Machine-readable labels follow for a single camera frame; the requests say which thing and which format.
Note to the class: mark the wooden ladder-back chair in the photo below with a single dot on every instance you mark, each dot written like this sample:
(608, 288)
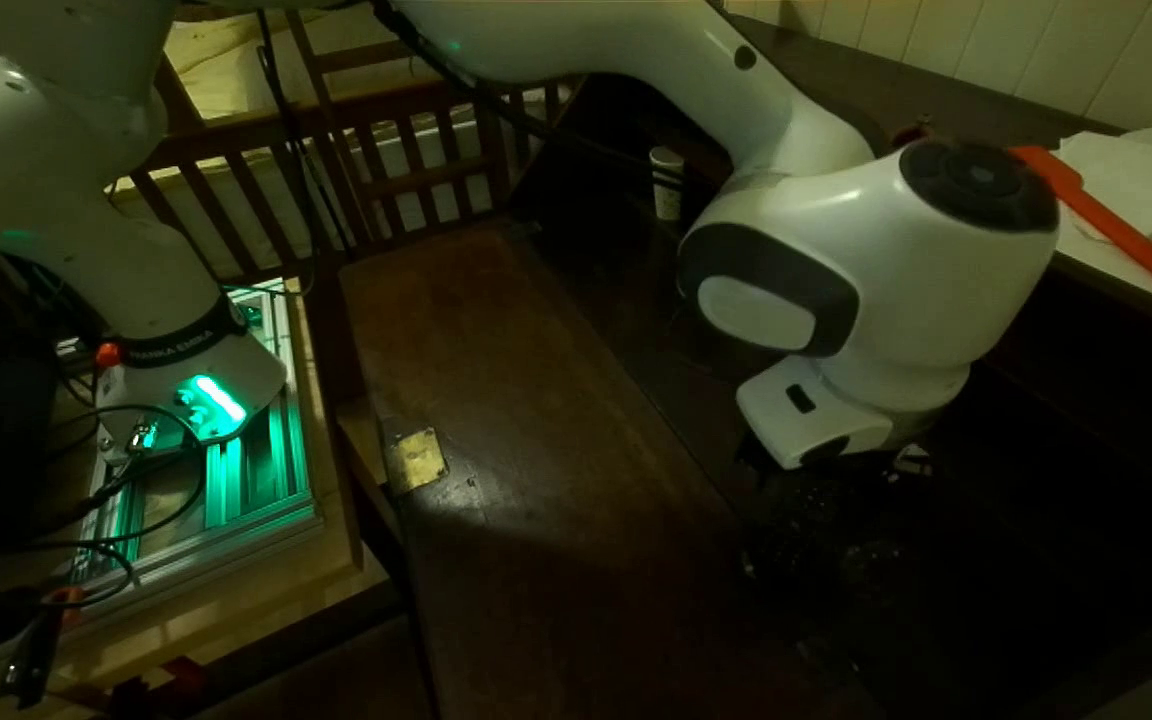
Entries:
(339, 57)

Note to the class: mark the wooden crib railing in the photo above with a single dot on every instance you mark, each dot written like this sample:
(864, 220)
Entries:
(377, 163)

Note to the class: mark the thin black rod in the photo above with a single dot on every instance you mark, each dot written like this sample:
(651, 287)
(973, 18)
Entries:
(300, 144)

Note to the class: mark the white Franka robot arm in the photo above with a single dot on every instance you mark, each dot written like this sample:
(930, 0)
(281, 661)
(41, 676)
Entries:
(868, 255)

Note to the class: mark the red and black clamp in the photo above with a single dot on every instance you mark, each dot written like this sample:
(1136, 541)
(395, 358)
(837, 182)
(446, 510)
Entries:
(38, 647)

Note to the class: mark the light wooden platform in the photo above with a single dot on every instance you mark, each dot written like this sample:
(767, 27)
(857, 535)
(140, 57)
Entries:
(243, 603)

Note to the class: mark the aluminium base frame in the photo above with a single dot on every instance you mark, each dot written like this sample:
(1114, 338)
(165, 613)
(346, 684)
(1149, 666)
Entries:
(263, 465)

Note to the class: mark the red round button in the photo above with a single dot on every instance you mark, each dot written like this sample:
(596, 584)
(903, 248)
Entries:
(107, 353)

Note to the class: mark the brass hinge plate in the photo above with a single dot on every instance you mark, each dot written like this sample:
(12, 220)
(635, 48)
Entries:
(415, 458)

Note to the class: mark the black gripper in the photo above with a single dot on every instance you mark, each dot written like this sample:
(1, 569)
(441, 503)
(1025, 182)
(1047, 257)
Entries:
(857, 487)

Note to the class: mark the dark wooden cabinet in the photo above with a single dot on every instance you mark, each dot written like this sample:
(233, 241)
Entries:
(549, 441)

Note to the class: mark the orange plastic spatula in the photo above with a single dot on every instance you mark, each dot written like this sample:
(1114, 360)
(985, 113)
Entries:
(1120, 233)

